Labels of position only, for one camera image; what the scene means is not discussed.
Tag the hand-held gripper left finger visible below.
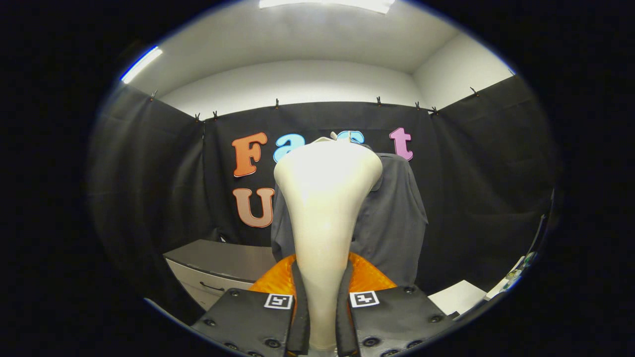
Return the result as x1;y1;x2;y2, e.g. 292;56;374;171
191;253;311;357

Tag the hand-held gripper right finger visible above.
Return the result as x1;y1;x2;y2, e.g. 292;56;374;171
336;252;454;357

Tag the dark grey button shirt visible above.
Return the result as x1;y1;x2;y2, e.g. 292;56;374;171
270;144;429;288

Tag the white garment steamer head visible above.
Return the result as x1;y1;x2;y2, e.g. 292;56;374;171
273;137;383;354

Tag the grey cabinet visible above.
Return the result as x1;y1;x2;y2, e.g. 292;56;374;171
164;239;278;312

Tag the white paper sheet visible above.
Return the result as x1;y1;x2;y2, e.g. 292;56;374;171
428;280;488;315

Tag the white side shelf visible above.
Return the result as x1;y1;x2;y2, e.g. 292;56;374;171
486;252;539;300

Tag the row of black clips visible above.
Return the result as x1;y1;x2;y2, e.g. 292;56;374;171
150;87;480;122

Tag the narrow ceiling light strip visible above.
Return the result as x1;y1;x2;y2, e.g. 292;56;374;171
121;46;163;84

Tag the rectangular ceiling light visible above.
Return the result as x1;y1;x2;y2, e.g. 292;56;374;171
259;0;396;14

